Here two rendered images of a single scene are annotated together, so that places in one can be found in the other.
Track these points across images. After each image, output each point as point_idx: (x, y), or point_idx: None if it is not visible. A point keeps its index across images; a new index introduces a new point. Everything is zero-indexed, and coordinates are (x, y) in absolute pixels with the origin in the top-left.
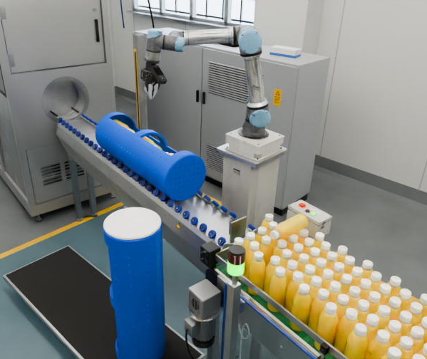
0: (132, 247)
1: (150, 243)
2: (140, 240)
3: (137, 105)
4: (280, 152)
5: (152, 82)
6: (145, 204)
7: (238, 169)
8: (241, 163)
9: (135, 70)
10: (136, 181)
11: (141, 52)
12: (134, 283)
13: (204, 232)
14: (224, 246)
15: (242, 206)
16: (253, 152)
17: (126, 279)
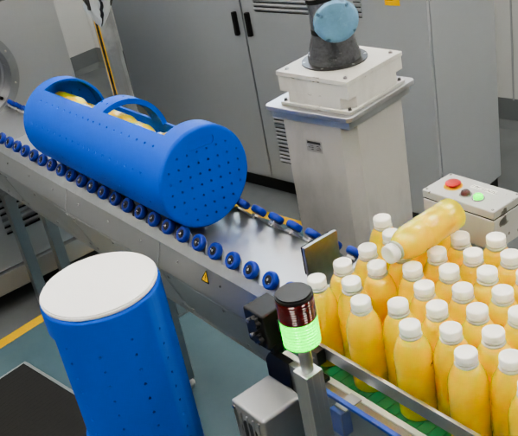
0: (103, 334)
1: (138, 319)
2: (114, 317)
3: (104, 57)
4: (399, 88)
5: None
6: (139, 248)
7: (316, 141)
8: (319, 126)
9: None
10: (114, 205)
11: None
12: (125, 410)
13: (256, 279)
14: None
15: (342, 218)
16: (338, 98)
17: (107, 404)
